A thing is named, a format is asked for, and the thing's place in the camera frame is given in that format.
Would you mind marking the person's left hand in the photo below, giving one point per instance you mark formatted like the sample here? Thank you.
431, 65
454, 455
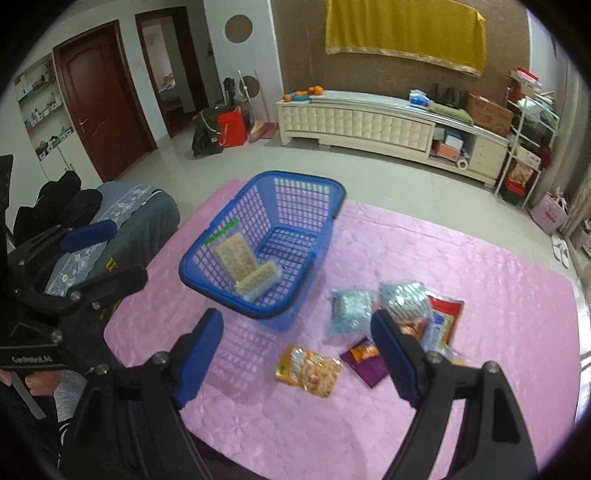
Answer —
41, 382

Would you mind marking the wall shelf with bottles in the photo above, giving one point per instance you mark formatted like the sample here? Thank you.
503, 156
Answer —
41, 106

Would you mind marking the pink tote bag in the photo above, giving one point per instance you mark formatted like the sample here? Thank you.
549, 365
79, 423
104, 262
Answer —
549, 214

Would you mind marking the cardboard box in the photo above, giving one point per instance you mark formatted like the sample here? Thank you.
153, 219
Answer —
489, 113

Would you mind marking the black jacket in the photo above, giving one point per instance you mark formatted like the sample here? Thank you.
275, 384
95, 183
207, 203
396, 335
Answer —
60, 203

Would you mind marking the dark purple snack packet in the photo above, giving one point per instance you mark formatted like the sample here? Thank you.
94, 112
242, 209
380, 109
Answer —
370, 370

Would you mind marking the pink broom and dustpan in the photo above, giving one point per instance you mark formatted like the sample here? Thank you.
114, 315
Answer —
264, 130

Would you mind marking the pink quilted blanket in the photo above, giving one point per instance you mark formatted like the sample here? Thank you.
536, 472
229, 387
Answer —
485, 300

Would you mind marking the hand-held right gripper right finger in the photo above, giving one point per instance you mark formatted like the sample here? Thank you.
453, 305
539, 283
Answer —
392, 357

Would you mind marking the red shopping bag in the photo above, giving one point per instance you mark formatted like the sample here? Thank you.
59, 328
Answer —
231, 128

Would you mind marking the beige curtain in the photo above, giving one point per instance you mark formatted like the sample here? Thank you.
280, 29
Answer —
577, 184

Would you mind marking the blue plastic basket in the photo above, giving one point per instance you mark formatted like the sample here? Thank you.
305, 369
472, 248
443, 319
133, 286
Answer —
191, 273

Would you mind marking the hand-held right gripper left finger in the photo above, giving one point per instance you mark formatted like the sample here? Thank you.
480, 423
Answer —
203, 357

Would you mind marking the blue tissue box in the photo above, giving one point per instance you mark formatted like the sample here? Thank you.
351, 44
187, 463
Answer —
419, 99

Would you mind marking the white tape roll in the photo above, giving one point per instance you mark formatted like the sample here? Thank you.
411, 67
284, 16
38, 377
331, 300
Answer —
463, 163

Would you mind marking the brown wooden door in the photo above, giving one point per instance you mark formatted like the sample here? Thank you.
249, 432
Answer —
101, 101

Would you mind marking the silvery snack packet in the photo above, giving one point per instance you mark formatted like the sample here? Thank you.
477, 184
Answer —
406, 297

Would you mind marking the light blue snack packet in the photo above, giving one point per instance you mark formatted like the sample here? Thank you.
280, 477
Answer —
351, 309

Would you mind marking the white metal rack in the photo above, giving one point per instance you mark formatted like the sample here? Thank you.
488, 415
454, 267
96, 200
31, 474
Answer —
512, 138

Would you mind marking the orange flat box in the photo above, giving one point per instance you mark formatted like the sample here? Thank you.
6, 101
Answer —
447, 150

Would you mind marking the green cushion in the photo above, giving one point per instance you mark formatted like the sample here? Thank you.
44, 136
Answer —
445, 112

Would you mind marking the grey padded chair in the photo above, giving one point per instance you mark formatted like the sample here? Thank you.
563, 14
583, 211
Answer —
152, 217

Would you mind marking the white slippers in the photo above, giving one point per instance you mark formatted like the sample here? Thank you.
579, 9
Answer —
561, 251

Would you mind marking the red snack packet clear window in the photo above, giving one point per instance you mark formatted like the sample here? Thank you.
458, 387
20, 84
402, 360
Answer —
450, 309

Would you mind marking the clear cracker packet green label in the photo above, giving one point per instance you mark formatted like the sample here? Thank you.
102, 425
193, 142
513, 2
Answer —
233, 258

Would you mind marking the black bag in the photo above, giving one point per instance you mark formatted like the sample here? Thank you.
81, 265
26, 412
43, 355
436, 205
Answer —
205, 134

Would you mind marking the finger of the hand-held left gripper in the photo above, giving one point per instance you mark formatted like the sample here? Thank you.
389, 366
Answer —
87, 234
122, 279

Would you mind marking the grey floral lace cloth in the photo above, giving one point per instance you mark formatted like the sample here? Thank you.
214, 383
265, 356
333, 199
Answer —
124, 203

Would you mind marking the yellow hanging cloth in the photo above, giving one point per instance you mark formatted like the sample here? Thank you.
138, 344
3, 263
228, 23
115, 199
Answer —
406, 32

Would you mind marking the yellow snack packet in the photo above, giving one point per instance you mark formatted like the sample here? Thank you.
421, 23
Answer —
307, 370

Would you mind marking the cream tufted media cabinet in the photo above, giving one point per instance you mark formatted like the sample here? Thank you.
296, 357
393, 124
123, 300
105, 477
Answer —
360, 122

